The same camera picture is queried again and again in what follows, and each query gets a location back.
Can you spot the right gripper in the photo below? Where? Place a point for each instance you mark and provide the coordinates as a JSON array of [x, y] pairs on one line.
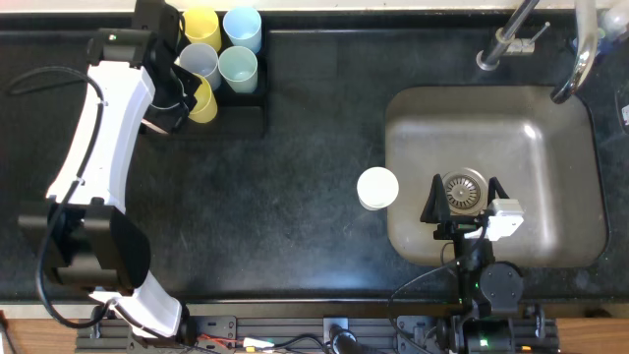
[[454, 230]]

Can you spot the white cup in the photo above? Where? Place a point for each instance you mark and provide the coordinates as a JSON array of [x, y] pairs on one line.
[[377, 188]]

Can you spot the yellow cup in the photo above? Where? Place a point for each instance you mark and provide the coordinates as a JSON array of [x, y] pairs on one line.
[[201, 27], [206, 105]]

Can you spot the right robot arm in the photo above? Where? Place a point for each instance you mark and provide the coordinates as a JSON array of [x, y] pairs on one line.
[[501, 285]]

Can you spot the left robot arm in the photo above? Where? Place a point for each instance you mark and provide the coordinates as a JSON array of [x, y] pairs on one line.
[[118, 108]]

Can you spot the steel sink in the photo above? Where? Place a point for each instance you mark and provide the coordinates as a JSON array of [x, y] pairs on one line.
[[540, 162]]

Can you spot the black object with white label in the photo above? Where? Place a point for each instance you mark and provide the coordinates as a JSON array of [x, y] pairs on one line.
[[625, 115]]

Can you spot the steel tap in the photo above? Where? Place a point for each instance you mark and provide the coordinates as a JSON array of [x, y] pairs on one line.
[[587, 49]]

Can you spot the black tray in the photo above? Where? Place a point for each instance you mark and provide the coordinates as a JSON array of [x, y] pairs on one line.
[[241, 118]]

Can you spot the green cup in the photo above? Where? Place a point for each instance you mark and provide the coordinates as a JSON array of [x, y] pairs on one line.
[[238, 69]]

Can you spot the blue cup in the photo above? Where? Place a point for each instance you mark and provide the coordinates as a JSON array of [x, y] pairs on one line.
[[242, 27]]

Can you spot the grey cup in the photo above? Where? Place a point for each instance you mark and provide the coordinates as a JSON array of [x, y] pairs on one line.
[[199, 61]]

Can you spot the pink cup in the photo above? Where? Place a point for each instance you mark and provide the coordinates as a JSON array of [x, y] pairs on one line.
[[153, 127]]

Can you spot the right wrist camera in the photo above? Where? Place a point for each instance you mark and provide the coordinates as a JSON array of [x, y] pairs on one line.
[[501, 220]]

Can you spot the mounting rail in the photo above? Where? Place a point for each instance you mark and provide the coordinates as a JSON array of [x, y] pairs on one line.
[[285, 329]]

